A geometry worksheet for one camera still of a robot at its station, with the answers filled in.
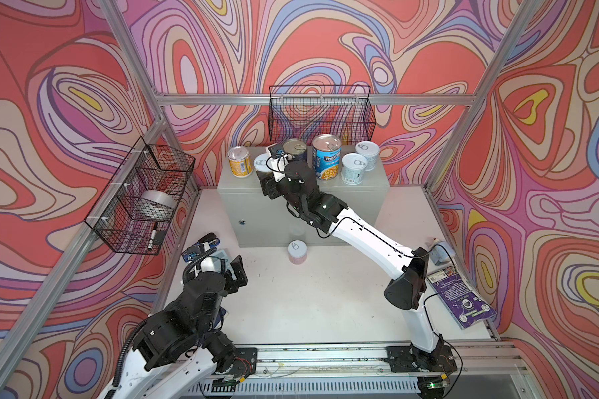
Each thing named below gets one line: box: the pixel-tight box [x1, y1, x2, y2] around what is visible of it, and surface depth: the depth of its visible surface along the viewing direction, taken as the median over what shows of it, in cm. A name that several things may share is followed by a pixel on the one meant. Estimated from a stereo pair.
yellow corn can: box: [227, 145, 253, 178], surface depth 74 cm
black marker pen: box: [148, 222, 159, 251], surface depth 74 cm
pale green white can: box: [355, 140, 381, 172], surface depth 77 cm
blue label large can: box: [311, 133, 342, 181], surface depth 70 cm
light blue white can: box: [341, 152, 369, 186], surface depth 73 cm
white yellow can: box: [252, 152, 273, 173], surface depth 72 cm
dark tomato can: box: [282, 137, 307, 161], surface depth 70 cm
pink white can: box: [287, 239, 308, 266], surface depth 95 cm
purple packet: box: [425, 266, 498, 330], surface depth 86 cm
